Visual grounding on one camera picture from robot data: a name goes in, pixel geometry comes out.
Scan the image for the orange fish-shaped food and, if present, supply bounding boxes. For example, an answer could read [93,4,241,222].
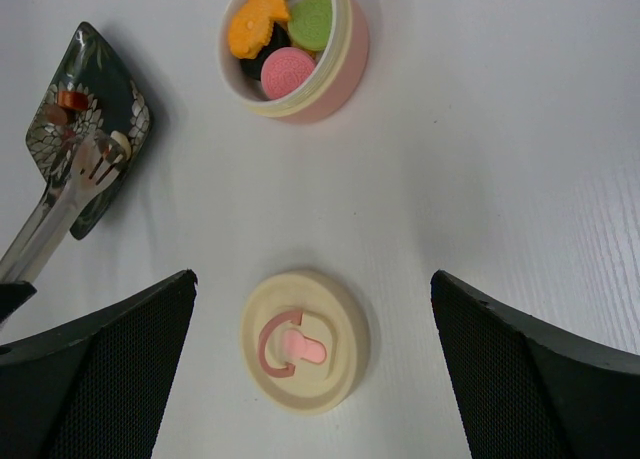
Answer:
[227,0,291,59]

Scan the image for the cream pink round bowl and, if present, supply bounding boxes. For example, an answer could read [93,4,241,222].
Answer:
[217,0,370,124]

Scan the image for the black sandwich cookie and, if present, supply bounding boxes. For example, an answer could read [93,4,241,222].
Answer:
[239,23,291,81]

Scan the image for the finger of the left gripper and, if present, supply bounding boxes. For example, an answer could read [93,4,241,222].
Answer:
[0,281,37,324]

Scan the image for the brown round cookie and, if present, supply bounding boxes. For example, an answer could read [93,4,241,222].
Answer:
[43,104,69,127]

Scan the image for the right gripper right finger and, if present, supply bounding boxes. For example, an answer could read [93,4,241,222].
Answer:
[431,270,639,458]

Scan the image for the green sandwich cookie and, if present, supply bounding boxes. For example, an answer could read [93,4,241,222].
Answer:
[288,0,333,52]

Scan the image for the black floral square plate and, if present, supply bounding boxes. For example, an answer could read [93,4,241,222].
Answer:
[25,22,154,240]

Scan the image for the cream lid pink knob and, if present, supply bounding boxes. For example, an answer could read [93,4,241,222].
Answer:
[240,270,371,415]

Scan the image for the metal tongs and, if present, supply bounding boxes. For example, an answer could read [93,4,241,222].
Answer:
[1,130,129,283]

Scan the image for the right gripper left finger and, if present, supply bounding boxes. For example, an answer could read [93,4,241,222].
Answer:
[1,270,197,458]

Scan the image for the cream white round cookie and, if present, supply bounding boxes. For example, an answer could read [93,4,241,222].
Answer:
[110,131,132,160]

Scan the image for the red striped food piece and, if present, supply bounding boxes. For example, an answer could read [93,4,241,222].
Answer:
[56,90,89,112]

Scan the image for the pink sandwich cookie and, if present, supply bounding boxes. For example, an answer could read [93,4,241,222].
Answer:
[260,47,316,100]

